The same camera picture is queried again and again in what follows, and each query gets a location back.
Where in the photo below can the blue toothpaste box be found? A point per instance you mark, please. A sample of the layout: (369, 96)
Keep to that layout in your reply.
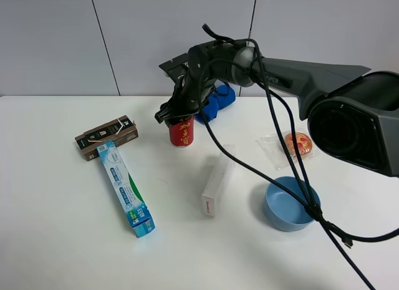
(132, 203)

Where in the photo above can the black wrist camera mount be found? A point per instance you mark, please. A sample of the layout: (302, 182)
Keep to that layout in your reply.
(176, 67)

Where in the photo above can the blue plastic bowl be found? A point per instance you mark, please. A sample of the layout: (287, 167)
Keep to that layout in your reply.
(284, 211)

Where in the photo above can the blue rolled towel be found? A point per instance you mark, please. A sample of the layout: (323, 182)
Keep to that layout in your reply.
(222, 97)

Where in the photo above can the red drink can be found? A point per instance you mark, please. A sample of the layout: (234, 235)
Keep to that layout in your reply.
(181, 131)

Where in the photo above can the packaged round pastry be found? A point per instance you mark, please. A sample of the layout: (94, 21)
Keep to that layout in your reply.
(273, 149)

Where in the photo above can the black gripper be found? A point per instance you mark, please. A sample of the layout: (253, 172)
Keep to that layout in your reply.
(207, 62)

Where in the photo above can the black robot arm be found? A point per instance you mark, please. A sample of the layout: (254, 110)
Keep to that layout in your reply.
(352, 112)

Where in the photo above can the brown cardboard box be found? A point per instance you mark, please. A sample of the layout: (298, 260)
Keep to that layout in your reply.
(120, 130)

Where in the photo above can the white long box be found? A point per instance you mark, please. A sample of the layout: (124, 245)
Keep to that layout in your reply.
(216, 185)

